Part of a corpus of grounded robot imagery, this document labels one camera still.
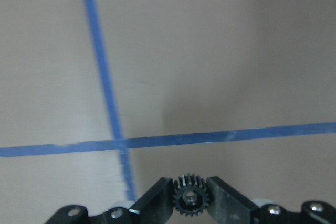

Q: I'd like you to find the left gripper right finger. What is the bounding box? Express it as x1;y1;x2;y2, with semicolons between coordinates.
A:
206;177;335;223

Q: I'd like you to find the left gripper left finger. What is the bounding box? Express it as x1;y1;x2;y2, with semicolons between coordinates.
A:
46;177;173;224

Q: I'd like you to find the black bearing gear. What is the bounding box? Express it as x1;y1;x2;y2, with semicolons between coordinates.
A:
173;174;211;217

